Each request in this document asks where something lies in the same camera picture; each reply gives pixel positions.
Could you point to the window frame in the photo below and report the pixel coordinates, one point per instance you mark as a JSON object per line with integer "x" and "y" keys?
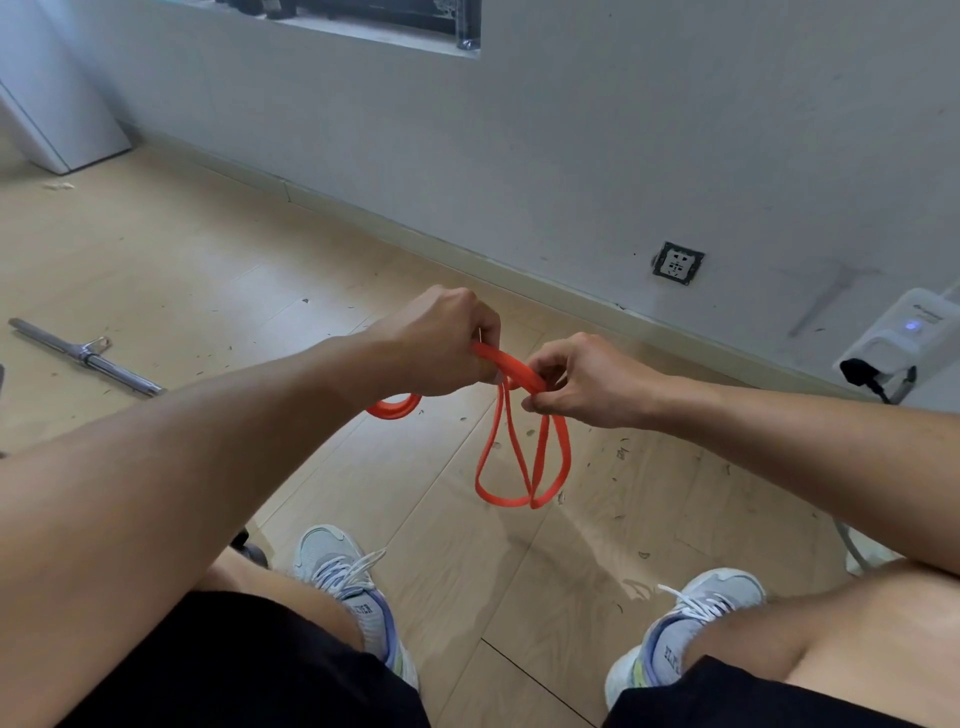
{"x": 360, "y": 22}

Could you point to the black shorts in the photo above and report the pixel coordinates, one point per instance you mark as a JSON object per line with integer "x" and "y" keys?
{"x": 247, "y": 667}

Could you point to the person's left hand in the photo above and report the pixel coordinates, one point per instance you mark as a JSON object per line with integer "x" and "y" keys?
{"x": 429, "y": 341}

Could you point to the white cabinet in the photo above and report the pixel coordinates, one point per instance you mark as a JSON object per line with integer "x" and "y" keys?
{"x": 52, "y": 90}

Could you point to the orange resistance band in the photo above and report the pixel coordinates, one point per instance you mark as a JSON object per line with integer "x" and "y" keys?
{"x": 517, "y": 442}

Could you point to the person's grey sneaker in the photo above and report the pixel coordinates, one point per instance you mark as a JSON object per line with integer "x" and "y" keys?
{"x": 352, "y": 592}
{"x": 679, "y": 626}

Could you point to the white wall socket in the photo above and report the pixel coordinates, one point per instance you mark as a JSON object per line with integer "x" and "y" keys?
{"x": 678, "y": 263}

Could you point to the person's leg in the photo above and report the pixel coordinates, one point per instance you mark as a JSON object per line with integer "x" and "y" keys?
{"x": 285, "y": 592}
{"x": 840, "y": 637}

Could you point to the person's right leg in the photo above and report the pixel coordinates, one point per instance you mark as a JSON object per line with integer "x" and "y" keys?
{"x": 840, "y": 637}

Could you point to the person's left leg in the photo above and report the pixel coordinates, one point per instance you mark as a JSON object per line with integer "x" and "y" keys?
{"x": 285, "y": 592}

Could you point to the person's right hand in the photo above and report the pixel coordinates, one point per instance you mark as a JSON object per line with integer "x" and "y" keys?
{"x": 600, "y": 386}

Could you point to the person's left forearm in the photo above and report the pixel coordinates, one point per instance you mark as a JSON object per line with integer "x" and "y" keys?
{"x": 172, "y": 480}

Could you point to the person's left grey sneaker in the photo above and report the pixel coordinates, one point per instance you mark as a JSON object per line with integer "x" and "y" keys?
{"x": 352, "y": 592}

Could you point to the person's left fingers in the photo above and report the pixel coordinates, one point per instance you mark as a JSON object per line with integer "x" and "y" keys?
{"x": 480, "y": 337}

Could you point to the person's right thumb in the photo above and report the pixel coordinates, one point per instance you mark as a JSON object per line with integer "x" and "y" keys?
{"x": 541, "y": 370}

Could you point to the white plugged-in device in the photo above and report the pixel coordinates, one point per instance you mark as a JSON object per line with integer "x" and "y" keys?
{"x": 904, "y": 337}

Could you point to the person's right grey sneaker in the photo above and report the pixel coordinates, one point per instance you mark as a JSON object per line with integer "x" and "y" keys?
{"x": 679, "y": 626}

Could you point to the person's right forearm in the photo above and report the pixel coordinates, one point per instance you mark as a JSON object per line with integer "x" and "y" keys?
{"x": 817, "y": 457}

